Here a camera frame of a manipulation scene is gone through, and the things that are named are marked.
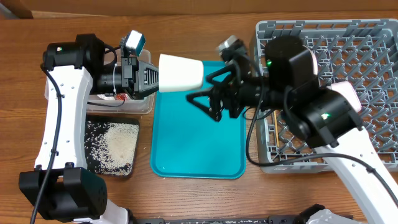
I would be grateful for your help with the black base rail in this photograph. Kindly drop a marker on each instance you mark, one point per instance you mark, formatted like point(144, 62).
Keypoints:
point(276, 219)

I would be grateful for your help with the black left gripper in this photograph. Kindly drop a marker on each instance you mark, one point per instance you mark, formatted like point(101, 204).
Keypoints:
point(132, 66)

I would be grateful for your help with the pink small bowl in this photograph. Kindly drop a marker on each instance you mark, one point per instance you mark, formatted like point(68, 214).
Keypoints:
point(346, 89)

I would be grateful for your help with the pink round plate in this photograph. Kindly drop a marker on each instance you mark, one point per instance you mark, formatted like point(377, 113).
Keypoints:
point(315, 63)

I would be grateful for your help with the red snack wrapper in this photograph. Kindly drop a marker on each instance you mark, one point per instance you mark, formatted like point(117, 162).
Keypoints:
point(120, 97)

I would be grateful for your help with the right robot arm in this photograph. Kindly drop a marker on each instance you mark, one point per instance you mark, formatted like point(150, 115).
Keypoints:
point(325, 118)

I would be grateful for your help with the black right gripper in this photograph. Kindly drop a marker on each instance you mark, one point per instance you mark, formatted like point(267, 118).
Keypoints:
point(220, 96)

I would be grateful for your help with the white paper cup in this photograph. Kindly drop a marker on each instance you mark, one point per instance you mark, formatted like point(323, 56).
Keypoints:
point(179, 73)

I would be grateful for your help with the black tray with rice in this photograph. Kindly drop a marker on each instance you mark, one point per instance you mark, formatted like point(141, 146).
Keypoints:
point(110, 144)

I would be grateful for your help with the clear plastic waste bin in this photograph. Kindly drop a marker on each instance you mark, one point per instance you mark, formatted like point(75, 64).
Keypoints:
point(129, 106)

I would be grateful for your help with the wooden chopstick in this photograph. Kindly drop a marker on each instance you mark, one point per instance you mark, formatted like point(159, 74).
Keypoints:
point(276, 128)

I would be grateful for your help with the grey dishwasher rack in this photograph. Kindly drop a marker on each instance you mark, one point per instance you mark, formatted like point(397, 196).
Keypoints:
point(361, 51)

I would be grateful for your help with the teal plastic tray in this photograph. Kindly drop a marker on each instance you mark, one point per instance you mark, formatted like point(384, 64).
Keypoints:
point(186, 142)

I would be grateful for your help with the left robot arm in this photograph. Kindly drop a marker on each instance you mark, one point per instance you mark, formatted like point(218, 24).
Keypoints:
point(60, 186)

